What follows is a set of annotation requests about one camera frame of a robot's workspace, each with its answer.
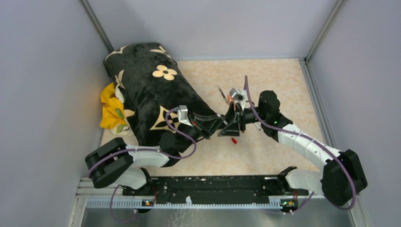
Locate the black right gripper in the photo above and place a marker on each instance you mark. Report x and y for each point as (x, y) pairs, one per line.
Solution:
(231, 126)

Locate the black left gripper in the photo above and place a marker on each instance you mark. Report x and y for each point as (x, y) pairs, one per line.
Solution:
(194, 123)

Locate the thin white black-tip pen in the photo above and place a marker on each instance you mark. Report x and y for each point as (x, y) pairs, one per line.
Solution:
(257, 126)

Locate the black gel pen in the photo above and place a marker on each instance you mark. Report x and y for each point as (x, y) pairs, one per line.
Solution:
(223, 94)

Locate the orange pen red cap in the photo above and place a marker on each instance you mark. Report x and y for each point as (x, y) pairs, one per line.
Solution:
(229, 98)

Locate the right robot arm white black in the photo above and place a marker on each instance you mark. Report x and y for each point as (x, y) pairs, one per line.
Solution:
(340, 175)

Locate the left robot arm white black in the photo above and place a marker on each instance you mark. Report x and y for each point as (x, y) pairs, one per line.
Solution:
(123, 164)

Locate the black floral plush blanket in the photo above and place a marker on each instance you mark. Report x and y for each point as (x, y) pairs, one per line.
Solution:
(151, 84)

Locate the yellow cloth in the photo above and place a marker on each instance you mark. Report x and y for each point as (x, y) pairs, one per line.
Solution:
(114, 115)

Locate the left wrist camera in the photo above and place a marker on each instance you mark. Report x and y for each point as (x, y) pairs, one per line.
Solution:
(182, 115)

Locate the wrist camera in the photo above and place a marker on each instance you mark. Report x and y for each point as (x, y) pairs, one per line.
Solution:
(238, 95)
(182, 115)

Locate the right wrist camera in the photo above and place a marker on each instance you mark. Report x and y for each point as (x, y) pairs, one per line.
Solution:
(238, 95)

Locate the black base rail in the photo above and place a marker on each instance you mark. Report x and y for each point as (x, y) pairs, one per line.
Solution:
(216, 190)

